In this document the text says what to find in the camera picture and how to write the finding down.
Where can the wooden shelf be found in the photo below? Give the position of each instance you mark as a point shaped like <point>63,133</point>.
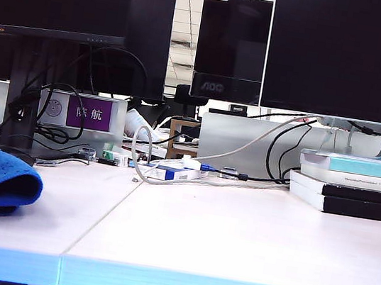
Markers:
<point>173,140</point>

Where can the white and blue box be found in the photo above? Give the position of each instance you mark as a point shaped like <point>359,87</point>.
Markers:
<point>171,175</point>

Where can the grey desk partition panel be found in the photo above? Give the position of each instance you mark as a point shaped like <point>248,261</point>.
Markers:
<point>234,138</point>

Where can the black office chair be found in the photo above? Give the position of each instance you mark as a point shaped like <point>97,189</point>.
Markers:
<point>185,95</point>

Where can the grey clip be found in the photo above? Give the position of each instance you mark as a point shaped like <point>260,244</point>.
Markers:
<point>229,173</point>

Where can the white crumpled bag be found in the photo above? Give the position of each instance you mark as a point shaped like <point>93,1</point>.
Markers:
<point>136,122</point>

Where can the small black and white device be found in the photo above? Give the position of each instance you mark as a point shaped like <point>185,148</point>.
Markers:
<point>239,109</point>

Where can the green and white box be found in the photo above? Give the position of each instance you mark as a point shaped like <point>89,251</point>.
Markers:
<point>113,156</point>

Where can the white nameplate with purple label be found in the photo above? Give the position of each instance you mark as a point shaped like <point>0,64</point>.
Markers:
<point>89,113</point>

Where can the small black AOC monitor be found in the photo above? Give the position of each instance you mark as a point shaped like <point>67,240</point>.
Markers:
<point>233,37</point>

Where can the silver metal clip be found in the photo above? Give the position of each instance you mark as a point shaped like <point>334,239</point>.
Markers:
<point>45,162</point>

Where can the white book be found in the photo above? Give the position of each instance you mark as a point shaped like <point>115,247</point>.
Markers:
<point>336,178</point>

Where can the black monitor stand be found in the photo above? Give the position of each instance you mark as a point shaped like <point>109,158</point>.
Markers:
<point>22,106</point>

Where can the teal book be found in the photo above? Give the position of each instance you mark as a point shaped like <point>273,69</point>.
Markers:
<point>369,168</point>

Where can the large AOC monitor silver bezel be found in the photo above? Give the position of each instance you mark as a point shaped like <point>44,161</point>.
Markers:
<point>350,55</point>

